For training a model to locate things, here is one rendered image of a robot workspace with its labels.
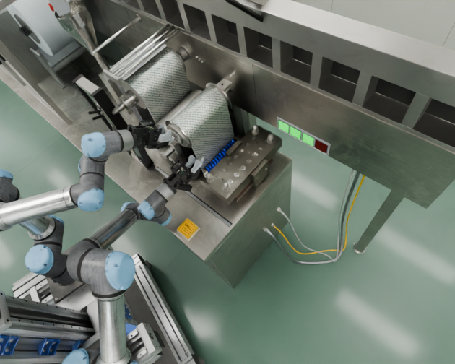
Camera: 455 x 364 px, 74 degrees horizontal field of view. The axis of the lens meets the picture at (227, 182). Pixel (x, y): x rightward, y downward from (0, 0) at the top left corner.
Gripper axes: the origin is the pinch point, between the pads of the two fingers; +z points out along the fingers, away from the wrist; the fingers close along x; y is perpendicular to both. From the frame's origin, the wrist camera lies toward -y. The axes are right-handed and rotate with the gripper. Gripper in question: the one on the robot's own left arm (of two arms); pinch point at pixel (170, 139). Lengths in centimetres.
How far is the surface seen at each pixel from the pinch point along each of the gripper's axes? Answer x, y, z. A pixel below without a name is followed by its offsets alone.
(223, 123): -6.2, 7.6, 24.5
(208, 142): -6.1, -1.2, 17.7
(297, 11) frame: -31, 56, 7
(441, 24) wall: -31, 94, 272
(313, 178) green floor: -23, -44, 146
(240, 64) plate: -9.3, 34.1, 19.3
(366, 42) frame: -54, 54, 5
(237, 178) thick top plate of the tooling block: -22.6, -11.6, 23.9
